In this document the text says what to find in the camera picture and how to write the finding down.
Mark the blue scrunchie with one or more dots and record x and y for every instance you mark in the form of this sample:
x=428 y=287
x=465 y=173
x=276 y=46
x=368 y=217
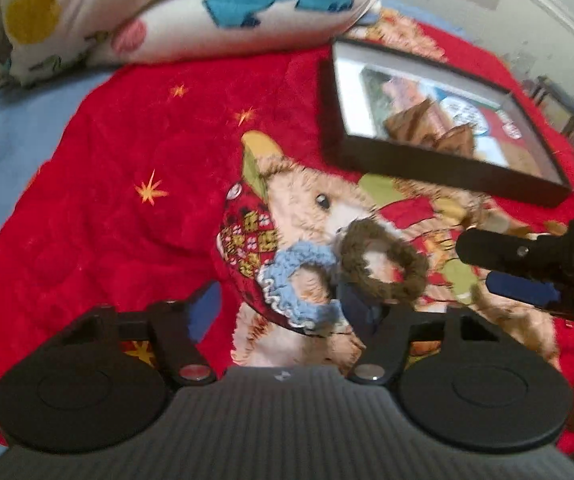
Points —
x=287 y=261

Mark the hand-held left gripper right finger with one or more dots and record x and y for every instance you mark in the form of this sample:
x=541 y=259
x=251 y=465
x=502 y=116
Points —
x=356 y=306

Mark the brown scrunchie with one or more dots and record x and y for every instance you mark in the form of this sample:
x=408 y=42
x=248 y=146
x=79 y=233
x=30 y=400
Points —
x=407 y=259

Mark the red printed blanket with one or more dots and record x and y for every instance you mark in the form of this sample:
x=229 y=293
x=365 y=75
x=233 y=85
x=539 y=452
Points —
x=117 y=235

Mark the white cartoon monster blanket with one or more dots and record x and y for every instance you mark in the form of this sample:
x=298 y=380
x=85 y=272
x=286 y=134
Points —
x=167 y=25

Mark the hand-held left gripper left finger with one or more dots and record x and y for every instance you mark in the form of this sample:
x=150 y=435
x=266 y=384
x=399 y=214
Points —
x=206 y=310

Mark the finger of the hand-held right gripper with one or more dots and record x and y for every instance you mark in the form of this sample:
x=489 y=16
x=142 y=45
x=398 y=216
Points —
x=522 y=287
x=497 y=250

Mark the dark chair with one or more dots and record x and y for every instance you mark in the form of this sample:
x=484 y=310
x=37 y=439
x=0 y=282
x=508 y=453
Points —
x=557 y=100

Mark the black cardboard box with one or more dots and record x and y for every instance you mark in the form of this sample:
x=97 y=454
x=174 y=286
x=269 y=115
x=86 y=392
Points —
x=417 y=166

